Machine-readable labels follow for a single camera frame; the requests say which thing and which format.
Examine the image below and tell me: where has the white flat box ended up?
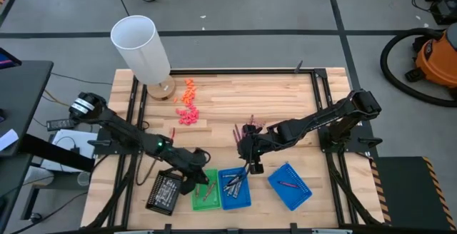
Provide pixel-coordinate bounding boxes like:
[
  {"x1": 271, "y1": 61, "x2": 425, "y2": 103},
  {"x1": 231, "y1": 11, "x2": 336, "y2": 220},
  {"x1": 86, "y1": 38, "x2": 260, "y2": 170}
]
[{"x1": 40, "y1": 129, "x2": 98, "y2": 173}]

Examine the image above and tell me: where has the orange shop vacuum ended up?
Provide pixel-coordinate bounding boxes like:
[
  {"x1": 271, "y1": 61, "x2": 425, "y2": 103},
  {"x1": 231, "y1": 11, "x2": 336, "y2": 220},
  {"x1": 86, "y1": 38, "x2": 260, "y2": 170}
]
[
  {"x1": 405, "y1": 22, "x2": 457, "y2": 101},
  {"x1": 379, "y1": 27, "x2": 457, "y2": 108}
]

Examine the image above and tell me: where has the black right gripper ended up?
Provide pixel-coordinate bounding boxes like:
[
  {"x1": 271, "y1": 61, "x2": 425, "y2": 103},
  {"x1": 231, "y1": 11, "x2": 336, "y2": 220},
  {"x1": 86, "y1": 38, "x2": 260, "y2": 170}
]
[{"x1": 238, "y1": 123, "x2": 276, "y2": 176}]

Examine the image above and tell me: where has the black slotted plastic basket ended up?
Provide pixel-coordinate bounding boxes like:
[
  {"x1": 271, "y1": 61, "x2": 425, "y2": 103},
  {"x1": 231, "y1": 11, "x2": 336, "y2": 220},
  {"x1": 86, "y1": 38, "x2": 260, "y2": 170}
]
[{"x1": 145, "y1": 169, "x2": 185, "y2": 216}]

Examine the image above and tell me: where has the white lamp with wooden base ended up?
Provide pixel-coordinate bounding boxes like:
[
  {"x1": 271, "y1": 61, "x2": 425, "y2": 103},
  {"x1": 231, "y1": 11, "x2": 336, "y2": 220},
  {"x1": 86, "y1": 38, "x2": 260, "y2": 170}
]
[{"x1": 110, "y1": 15, "x2": 176, "y2": 101}]

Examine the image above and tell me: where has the black desk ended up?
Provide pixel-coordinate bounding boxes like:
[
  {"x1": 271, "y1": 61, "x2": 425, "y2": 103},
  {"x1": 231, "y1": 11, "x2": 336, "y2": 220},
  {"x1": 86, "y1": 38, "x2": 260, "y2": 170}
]
[{"x1": 0, "y1": 60, "x2": 54, "y2": 158}]

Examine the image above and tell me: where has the laptop screen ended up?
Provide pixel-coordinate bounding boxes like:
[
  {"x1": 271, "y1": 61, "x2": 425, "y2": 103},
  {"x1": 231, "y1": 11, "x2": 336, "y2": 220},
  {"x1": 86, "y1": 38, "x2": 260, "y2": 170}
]
[{"x1": 0, "y1": 47, "x2": 22, "y2": 70}]

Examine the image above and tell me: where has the black platform with hazard stripes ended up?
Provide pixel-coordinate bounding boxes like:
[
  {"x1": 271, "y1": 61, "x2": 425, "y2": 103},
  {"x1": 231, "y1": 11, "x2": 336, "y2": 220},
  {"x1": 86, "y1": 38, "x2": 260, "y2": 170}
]
[{"x1": 369, "y1": 156, "x2": 457, "y2": 232}]

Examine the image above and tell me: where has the black desk beam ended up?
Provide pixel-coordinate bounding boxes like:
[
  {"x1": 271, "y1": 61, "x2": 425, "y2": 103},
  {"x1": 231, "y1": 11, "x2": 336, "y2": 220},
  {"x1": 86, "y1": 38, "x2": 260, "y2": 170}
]
[{"x1": 19, "y1": 133, "x2": 96, "y2": 173}]

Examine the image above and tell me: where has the pink foam earplug pile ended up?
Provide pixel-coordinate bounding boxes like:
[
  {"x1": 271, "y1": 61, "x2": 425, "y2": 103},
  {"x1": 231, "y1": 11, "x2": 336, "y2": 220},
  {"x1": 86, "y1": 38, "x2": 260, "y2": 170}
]
[{"x1": 175, "y1": 102, "x2": 201, "y2": 126}]

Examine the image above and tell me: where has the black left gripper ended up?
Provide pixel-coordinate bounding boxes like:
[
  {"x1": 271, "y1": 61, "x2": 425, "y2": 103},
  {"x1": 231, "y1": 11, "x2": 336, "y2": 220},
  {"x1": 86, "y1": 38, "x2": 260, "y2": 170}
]
[{"x1": 173, "y1": 148, "x2": 211, "y2": 195}]

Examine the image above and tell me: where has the black floor cable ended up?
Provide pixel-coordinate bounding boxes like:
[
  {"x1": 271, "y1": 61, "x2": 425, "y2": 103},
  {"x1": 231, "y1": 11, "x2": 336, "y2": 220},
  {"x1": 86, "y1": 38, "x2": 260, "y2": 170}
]
[{"x1": 49, "y1": 71, "x2": 114, "y2": 86}]

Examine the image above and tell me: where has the clear plastic cup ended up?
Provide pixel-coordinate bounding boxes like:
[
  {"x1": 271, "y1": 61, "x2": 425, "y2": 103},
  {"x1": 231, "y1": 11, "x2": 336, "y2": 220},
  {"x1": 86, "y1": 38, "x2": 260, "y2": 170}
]
[{"x1": 77, "y1": 171, "x2": 91, "y2": 187}]

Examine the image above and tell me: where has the blue slotted plastic basket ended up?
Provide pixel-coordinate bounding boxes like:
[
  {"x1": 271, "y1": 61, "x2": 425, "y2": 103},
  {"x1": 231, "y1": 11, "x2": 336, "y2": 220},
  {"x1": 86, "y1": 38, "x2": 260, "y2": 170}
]
[
  {"x1": 218, "y1": 167, "x2": 252, "y2": 211},
  {"x1": 267, "y1": 161, "x2": 313, "y2": 212}
]

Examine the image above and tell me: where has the black aluminium table frame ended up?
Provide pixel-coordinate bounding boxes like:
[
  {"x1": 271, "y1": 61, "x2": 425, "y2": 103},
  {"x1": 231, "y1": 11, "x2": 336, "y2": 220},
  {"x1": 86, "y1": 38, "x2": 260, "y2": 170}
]
[{"x1": 81, "y1": 68, "x2": 386, "y2": 234}]

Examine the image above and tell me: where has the orange foam earplug pile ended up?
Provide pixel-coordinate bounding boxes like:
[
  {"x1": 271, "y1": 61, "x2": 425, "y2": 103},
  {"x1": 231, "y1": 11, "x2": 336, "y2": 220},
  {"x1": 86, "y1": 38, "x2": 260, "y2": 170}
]
[{"x1": 174, "y1": 78, "x2": 198, "y2": 103}]

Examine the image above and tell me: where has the green slotted plastic basket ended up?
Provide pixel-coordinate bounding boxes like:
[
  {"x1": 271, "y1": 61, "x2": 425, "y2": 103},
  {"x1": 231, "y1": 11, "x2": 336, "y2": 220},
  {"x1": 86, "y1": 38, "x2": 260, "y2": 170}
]
[{"x1": 191, "y1": 168, "x2": 222, "y2": 212}]

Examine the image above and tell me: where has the black power adapter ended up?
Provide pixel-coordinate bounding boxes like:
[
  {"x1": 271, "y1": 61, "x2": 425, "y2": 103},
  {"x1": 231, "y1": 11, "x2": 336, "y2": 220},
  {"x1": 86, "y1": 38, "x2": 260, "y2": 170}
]
[{"x1": 46, "y1": 118, "x2": 76, "y2": 131}]

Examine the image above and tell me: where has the white paper sheet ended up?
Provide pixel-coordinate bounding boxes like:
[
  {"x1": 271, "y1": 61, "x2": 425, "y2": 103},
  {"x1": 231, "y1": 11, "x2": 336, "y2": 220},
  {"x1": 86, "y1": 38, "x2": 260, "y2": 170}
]
[{"x1": 0, "y1": 128, "x2": 19, "y2": 152}]

